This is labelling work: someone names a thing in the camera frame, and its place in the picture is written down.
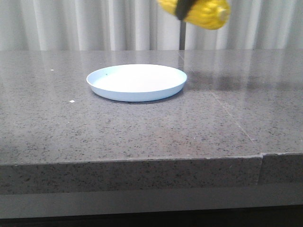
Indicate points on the yellow corn cob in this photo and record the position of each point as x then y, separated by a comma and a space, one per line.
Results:
207, 14

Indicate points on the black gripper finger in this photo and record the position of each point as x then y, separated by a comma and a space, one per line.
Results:
183, 7

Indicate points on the light blue round plate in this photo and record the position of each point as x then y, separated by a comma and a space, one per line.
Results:
136, 82

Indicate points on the white pleated curtain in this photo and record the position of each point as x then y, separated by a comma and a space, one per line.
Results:
114, 25

